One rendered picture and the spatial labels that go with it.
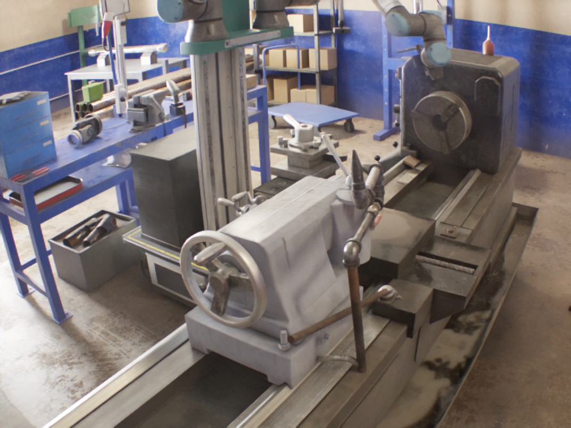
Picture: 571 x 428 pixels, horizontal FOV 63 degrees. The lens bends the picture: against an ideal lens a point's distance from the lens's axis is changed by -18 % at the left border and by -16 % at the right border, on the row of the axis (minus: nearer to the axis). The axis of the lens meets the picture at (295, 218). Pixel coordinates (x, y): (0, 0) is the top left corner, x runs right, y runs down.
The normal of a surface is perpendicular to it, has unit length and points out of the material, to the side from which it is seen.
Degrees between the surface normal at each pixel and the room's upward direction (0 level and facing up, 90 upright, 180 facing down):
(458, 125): 90
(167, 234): 90
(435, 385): 0
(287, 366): 90
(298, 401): 0
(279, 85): 90
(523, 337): 0
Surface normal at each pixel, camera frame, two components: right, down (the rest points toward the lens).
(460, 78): -0.54, 0.38
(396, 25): -0.84, 0.30
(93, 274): 0.86, 0.19
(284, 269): 0.80, -0.02
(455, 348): -0.04, -0.90
